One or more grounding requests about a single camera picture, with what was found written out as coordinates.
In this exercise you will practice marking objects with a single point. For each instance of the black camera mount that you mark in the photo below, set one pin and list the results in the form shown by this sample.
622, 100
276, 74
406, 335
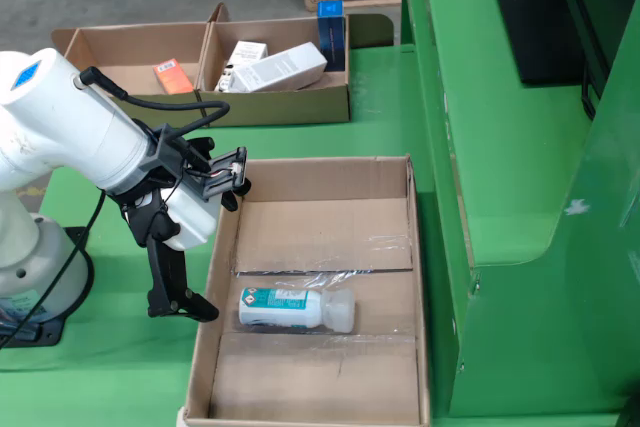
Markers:
165, 152

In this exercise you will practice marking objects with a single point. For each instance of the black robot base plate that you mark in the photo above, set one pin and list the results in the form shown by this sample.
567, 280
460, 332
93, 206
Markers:
50, 336

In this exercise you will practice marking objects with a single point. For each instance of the open brown cardboard box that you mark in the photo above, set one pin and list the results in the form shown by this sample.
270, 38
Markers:
280, 107
130, 47

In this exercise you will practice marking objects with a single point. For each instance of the black flat panel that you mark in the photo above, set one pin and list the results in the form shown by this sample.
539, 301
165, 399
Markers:
540, 12

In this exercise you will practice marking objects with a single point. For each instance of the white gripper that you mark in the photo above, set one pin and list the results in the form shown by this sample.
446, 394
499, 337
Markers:
195, 219

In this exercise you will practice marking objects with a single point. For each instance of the orange red carton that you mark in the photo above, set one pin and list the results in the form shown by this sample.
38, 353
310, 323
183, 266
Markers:
172, 76

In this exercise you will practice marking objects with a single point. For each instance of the large white carton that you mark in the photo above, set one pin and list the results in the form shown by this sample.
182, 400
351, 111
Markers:
280, 69

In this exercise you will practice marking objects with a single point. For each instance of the dark blue carton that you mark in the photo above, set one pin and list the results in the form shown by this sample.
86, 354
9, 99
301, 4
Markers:
331, 37

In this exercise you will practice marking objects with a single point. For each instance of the white tissue wad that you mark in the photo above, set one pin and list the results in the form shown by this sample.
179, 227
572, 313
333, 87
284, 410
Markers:
181, 417

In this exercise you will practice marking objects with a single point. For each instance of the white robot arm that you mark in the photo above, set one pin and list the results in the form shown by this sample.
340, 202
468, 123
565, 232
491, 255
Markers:
60, 117

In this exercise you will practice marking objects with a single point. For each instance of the large flat cardboard tray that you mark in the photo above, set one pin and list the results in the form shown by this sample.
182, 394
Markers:
320, 237

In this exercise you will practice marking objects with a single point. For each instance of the small white printed carton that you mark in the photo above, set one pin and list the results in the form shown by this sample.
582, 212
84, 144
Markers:
247, 52

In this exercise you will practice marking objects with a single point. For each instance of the green metal cabinet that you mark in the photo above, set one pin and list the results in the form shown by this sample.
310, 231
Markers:
500, 147

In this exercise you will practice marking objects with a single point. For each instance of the white bottle teal label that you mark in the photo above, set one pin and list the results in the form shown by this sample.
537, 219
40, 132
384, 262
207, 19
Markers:
280, 309

